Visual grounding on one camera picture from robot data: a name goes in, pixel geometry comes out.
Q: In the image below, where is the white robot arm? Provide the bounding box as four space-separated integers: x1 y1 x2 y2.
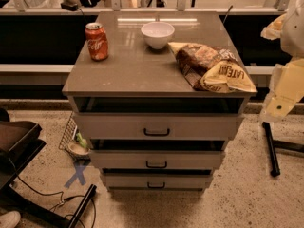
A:
260 0 304 123

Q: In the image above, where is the blue tape cross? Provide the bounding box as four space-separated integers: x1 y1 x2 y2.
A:
65 160 90 189

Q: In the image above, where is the bottom grey drawer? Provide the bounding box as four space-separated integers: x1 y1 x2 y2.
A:
101 174 213 189

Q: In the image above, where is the black stand leg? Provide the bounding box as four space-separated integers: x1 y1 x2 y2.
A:
262 122 304 177

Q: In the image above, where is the orange soda can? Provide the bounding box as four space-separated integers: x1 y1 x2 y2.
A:
85 22 108 61

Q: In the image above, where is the grey drawer cabinet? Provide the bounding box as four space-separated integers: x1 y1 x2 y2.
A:
63 11 252 176

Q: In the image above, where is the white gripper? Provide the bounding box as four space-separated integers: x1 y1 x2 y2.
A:
260 58 304 122

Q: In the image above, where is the middle grey drawer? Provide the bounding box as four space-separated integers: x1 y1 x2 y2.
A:
89 150 223 170

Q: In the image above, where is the grey drawer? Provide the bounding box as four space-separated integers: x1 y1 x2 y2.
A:
74 113 243 140
101 174 213 189
89 150 223 170

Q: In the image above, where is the white shoe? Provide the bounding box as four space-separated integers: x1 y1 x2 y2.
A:
0 211 21 228

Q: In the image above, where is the black floor cable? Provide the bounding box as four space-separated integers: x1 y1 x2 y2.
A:
8 157 97 228

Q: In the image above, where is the black cart frame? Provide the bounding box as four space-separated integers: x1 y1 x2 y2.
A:
0 109 97 228

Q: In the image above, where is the brown and yellow chip bag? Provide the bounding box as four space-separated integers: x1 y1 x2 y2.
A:
169 42 256 93

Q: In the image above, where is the wire basket with items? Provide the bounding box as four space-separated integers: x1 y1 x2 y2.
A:
59 114 89 160

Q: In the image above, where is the top grey drawer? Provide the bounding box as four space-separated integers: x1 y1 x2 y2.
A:
74 113 243 140

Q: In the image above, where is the white ceramic bowl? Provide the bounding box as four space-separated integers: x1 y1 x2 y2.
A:
141 21 175 49

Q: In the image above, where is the black power adapter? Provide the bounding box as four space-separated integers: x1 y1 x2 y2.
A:
61 1 78 11

